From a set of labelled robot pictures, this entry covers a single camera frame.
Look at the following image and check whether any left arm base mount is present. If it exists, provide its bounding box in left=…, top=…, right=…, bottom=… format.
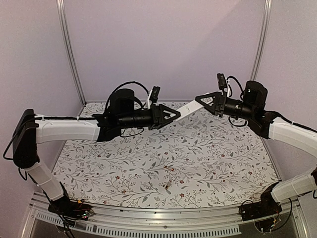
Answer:
left=47, top=191, right=94, bottom=220

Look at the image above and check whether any right aluminium frame post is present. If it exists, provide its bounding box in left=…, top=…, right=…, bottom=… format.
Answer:
left=250, top=0, right=272, bottom=81

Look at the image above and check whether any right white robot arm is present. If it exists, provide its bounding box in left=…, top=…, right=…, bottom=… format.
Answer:
left=195, top=73, right=317, bottom=216

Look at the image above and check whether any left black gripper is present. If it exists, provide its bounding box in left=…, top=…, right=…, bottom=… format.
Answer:
left=119, top=103, right=180, bottom=130

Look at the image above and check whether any aluminium frame post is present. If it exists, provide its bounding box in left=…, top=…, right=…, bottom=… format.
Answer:
left=56, top=0, right=87, bottom=105
left=250, top=0, right=272, bottom=81

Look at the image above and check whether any white remote control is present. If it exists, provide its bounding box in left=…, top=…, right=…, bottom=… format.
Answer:
left=175, top=100, right=203, bottom=121

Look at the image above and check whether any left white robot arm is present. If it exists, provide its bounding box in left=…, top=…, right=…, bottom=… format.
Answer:
left=3, top=82, right=181, bottom=215

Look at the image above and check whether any floral patterned table mat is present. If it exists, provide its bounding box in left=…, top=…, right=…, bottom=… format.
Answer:
left=53, top=109, right=279, bottom=209

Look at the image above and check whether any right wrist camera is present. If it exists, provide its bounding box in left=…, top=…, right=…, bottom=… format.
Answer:
left=217, top=73, right=227, bottom=90

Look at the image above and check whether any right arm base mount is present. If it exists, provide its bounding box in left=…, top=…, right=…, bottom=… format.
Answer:
left=239, top=188, right=282, bottom=221

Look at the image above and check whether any front aluminium rail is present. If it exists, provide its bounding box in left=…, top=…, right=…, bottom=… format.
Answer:
left=21, top=192, right=310, bottom=238

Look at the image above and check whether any left aluminium frame post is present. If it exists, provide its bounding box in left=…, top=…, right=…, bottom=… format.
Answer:
left=56, top=0, right=87, bottom=105

